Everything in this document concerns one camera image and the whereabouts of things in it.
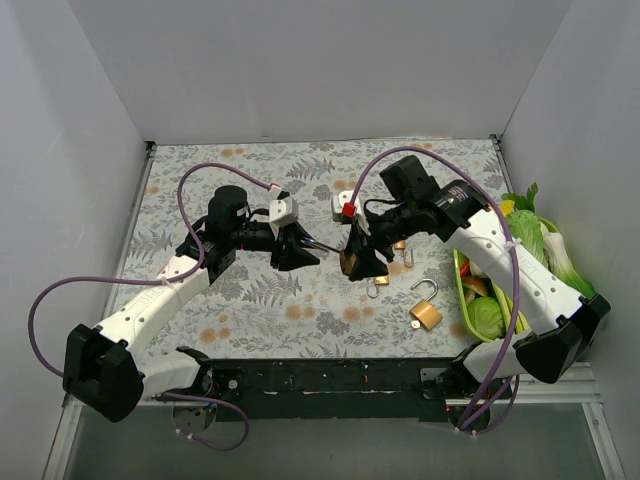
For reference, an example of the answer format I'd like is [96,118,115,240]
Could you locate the large brass padlock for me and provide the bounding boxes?
[409,278,442,330]
[302,238,355,276]

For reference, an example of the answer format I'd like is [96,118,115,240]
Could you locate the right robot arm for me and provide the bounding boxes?
[331,148,610,398]

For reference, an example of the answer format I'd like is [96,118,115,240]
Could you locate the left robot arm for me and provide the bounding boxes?
[63,186,319,422]

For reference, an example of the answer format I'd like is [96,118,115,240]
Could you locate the small brass padlock left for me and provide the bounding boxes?
[366,275,390,298]

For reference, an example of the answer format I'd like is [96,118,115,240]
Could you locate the small brass padlock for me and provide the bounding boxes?
[366,275,390,298]
[393,240,414,268]

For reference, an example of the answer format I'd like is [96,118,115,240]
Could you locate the small brass padlock right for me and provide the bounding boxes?
[393,240,414,268]

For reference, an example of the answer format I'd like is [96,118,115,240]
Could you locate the floral patterned table mat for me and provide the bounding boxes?
[123,138,507,358]

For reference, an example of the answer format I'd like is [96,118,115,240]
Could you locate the red pepper toy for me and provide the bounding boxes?
[459,257,471,277]

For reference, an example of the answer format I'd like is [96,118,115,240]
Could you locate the brown mushroom toy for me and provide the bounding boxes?
[461,276,489,299]

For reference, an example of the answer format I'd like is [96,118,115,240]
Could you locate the yellow napa cabbage toy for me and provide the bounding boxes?
[500,200,516,217]

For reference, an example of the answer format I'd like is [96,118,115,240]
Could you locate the round green cabbage toy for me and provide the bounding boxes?
[467,297,506,341]

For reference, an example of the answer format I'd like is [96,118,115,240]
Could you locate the green napa cabbage toy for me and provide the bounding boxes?
[506,210,549,268]

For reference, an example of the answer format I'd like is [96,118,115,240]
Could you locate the green plastic basket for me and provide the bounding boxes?
[454,210,560,342]

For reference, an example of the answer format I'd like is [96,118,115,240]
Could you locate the bok choy toy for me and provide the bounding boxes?
[543,232,596,299]

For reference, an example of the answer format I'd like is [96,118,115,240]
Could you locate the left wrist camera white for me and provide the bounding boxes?
[269,196,299,227]

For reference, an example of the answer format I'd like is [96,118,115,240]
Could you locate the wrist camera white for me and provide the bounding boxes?
[331,190,362,224]
[269,196,299,227]

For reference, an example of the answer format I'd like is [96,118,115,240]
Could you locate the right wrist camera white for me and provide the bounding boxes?
[331,190,362,224]

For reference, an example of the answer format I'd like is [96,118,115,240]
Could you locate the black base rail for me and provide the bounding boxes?
[179,357,480,422]

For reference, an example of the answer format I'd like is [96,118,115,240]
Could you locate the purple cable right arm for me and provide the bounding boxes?
[349,146,526,435]

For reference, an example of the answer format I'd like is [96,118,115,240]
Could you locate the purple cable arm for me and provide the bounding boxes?
[27,163,284,451]
[349,146,526,435]

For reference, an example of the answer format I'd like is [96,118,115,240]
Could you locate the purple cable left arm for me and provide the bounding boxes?
[27,163,284,451]

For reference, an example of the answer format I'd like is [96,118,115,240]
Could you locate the aluminium frame rail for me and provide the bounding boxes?
[45,364,624,479]

